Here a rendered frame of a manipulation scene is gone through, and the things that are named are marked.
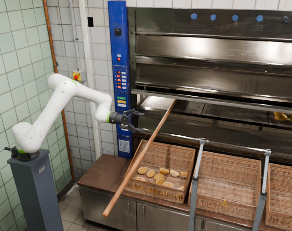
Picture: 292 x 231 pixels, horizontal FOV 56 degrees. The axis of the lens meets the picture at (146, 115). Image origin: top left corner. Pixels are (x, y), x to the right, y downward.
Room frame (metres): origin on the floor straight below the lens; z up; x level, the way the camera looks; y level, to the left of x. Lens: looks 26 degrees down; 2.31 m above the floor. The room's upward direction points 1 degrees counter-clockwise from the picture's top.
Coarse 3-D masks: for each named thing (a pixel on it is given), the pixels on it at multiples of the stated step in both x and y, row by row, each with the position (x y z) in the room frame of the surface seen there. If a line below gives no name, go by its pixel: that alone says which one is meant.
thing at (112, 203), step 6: (174, 102) 2.50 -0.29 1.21; (168, 114) 2.26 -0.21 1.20; (162, 120) 2.12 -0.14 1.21; (156, 132) 1.92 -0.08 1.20; (150, 138) 1.82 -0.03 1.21; (150, 144) 1.76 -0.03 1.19; (144, 150) 1.66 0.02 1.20; (138, 162) 1.53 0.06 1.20; (132, 168) 1.46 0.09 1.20; (132, 174) 1.41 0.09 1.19; (126, 180) 1.34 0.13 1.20; (120, 186) 1.29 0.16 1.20; (120, 192) 1.24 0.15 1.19; (114, 198) 1.18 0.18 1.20; (108, 204) 1.14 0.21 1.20; (114, 204) 1.16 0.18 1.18; (108, 210) 1.10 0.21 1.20
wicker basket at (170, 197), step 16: (144, 144) 2.37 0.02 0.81; (160, 144) 2.32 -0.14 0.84; (144, 160) 2.32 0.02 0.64; (160, 160) 2.27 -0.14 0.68; (176, 160) 2.22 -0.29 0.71; (192, 160) 2.07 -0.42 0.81; (144, 176) 2.13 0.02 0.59; (144, 192) 1.89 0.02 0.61; (160, 192) 1.84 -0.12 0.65; (176, 192) 1.79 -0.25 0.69
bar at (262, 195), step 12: (216, 144) 1.81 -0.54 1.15; (228, 144) 1.78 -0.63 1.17; (192, 180) 1.64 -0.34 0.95; (264, 180) 1.55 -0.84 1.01; (192, 192) 1.64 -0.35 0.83; (264, 192) 1.49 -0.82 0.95; (192, 204) 1.63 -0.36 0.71; (264, 204) 1.46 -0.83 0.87; (192, 216) 1.63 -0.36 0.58; (192, 228) 1.63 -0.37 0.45; (252, 228) 1.49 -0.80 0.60
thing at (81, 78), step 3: (72, 72) 2.60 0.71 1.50; (75, 72) 2.59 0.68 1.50; (78, 72) 2.58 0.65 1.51; (81, 72) 2.58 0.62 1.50; (84, 72) 2.63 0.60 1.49; (75, 75) 2.59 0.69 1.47; (78, 75) 2.58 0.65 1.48; (81, 75) 2.58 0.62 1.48; (84, 75) 2.62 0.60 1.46; (78, 78) 2.58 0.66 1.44; (81, 78) 2.57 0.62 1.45; (84, 78) 2.61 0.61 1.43; (78, 81) 2.58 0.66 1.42; (81, 81) 2.57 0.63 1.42
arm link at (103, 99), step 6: (78, 84) 1.86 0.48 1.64; (78, 90) 1.84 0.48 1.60; (84, 90) 1.87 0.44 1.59; (90, 90) 1.92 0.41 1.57; (78, 96) 1.85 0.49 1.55; (84, 96) 1.87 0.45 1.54; (90, 96) 1.90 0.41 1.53; (96, 96) 1.93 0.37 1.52; (102, 96) 1.96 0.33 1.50; (108, 96) 2.01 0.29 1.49; (96, 102) 1.94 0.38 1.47; (102, 102) 1.96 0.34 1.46; (108, 102) 1.98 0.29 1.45
